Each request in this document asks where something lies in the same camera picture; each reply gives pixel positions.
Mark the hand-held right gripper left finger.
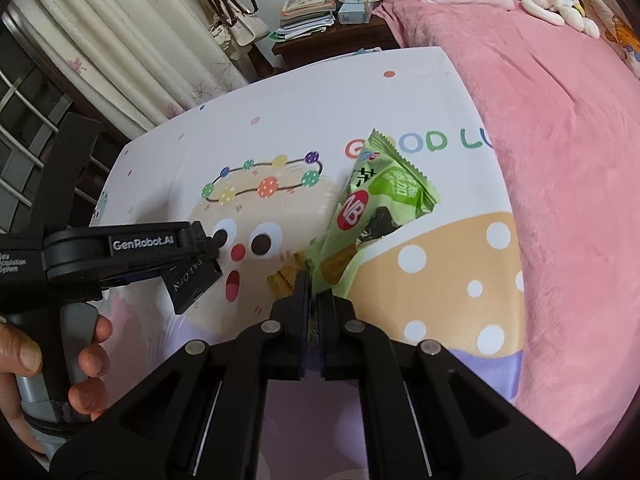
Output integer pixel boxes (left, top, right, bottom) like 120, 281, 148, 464
47, 271, 312, 480

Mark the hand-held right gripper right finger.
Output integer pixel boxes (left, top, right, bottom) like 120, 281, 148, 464
318, 290, 576, 480

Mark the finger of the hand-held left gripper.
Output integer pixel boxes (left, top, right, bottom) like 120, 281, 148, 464
102, 266, 173, 288
172, 220, 227, 265

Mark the black card box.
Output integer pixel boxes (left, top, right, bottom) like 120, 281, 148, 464
162, 257, 223, 316

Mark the green snack wrapper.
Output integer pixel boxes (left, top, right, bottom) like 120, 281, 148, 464
345, 127, 441, 241

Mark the person's left hand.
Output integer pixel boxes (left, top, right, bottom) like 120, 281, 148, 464
0, 314, 113, 453

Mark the metal window grille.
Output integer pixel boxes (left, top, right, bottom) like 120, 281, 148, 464
0, 10, 116, 241

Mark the beige handbag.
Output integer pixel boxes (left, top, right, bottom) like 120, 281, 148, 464
207, 0, 271, 48

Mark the cream curtain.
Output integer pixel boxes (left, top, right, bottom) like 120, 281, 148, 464
25, 0, 251, 133

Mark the wooden nightstand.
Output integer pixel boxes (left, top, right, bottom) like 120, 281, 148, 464
270, 12, 401, 71

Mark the stack of papers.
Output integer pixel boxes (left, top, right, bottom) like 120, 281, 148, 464
270, 0, 337, 41

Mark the light blue box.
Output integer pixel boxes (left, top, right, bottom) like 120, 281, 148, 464
336, 0, 373, 25

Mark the pink bed blanket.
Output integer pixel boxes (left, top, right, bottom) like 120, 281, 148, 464
372, 0, 640, 413

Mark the rolled bear print blanket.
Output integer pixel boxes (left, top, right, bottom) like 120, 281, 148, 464
582, 0, 640, 81

